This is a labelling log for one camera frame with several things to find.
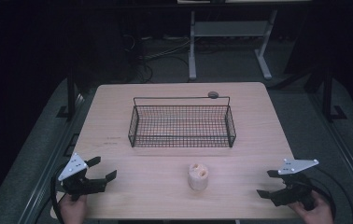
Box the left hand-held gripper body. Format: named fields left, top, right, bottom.
left=57, top=152, right=107, bottom=202

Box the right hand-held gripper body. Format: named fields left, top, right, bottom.
left=271, top=158, right=319, bottom=211

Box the black wire basket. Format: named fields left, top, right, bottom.
left=127, top=95, right=237, bottom=148

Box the beige lotus root piece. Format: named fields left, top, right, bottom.
left=187, top=162, right=210, bottom=192

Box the person's left hand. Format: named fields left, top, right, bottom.
left=57, top=193, right=90, bottom=224

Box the person's right hand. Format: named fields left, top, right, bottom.
left=288, top=189, right=334, bottom=224

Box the black cable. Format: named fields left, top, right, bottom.
left=49, top=163, right=70, bottom=224
left=316, top=167, right=353, bottom=224
left=308, top=177, right=337, bottom=218

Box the metal frame rail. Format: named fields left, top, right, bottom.
left=306, top=91, right=353, bottom=206
left=17, top=92, right=87, bottom=224

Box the black stand post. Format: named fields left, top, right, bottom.
left=55, top=69, right=78, bottom=121
left=321, top=69, right=348, bottom=123

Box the bundle of floor cables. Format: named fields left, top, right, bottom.
left=122, top=32, right=195, bottom=84

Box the white metal desk frame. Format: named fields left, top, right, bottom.
left=177, top=0, right=313, bottom=81

